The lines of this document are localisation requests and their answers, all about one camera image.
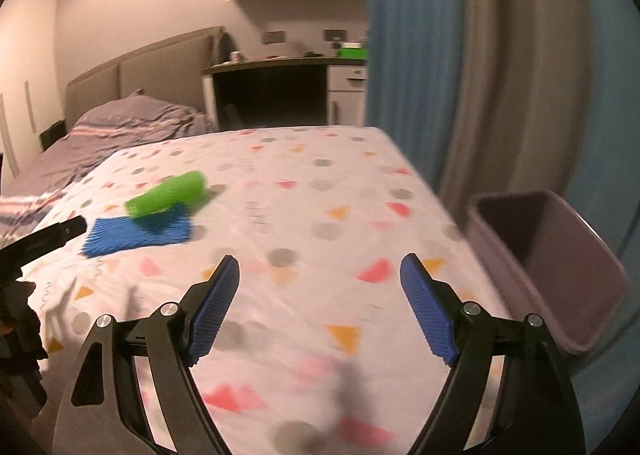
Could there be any blue grey curtain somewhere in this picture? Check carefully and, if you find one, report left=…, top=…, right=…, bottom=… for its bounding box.
left=367, top=0, right=639, bottom=454

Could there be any grey upholstered headboard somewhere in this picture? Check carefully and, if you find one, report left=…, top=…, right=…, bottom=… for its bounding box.
left=64, top=26, right=230, bottom=126

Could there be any blue foam net sleeve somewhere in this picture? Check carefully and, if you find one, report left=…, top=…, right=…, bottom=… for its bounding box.
left=81, top=204, right=193, bottom=258

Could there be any purple trash bin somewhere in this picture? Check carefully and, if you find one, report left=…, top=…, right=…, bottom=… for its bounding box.
left=464, top=191, right=628, bottom=355

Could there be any black bedside table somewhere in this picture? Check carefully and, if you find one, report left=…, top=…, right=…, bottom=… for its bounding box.
left=39, top=119, right=67, bottom=151

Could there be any white drawer cabinet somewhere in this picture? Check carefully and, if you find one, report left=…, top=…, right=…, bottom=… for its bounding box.
left=326, top=65, right=368, bottom=127

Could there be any green box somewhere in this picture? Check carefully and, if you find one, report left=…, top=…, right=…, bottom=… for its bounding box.
left=336, top=41, right=368, bottom=60

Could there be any white wardrobe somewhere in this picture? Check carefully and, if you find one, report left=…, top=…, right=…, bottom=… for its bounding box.
left=1, top=0, right=63, bottom=186

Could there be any green foam net sleeve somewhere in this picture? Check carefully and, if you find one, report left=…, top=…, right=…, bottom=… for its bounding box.
left=125, top=170, right=207, bottom=219

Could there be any dark desk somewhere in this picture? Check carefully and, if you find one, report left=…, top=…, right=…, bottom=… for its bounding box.
left=202, top=56, right=367, bottom=131

